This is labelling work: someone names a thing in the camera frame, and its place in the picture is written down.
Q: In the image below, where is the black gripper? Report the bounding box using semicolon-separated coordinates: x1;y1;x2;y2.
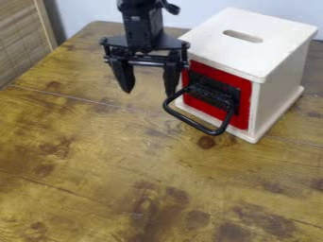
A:
99;33;190;96

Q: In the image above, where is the black metal drawer handle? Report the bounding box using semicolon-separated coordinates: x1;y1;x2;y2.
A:
162;71;241;136

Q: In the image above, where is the red drawer front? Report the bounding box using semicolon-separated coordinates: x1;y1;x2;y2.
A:
181;60;252;130

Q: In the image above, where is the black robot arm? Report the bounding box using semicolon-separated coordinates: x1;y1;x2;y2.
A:
99;0;190;96

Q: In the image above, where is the white wooden box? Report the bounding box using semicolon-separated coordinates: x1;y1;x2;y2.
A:
174;8;317;144

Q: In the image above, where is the wooden panel at left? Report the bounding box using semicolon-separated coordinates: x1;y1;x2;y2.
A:
0;0;57;90

